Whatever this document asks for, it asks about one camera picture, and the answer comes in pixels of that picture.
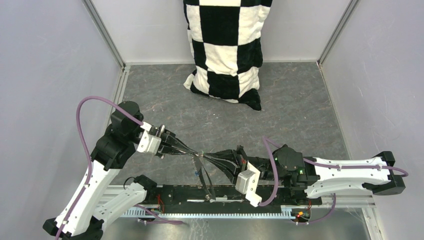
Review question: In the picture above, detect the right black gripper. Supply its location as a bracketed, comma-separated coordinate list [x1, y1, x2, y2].
[203, 145, 284, 185]

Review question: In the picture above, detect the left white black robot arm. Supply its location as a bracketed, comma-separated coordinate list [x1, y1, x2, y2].
[43, 101, 197, 240]

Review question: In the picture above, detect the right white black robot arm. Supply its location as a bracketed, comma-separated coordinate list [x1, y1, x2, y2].
[203, 144, 409, 204]

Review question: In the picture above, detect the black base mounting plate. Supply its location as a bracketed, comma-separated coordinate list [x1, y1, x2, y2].
[142, 185, 323, 214]

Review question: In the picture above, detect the black white checkered pillow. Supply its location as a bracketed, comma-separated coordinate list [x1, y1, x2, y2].
[183, 0, 273, 111]

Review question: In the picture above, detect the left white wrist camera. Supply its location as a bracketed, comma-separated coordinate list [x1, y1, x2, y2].
[136, 122, 162, 155]

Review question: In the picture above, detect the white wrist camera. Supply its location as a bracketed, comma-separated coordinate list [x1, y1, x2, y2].
[136, 122, 162, 155]
[235, 162, 262, 207]

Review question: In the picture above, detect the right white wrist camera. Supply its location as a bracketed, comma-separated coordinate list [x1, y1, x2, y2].
[235, 162, 262, 207]

